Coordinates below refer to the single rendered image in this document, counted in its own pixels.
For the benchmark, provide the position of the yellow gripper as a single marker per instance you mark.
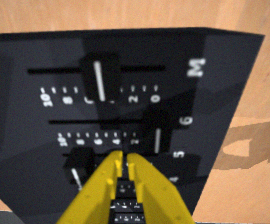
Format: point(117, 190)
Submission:
point(162, 203)

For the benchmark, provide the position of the black lighting desk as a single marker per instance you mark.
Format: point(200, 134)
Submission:
point(143, 85)

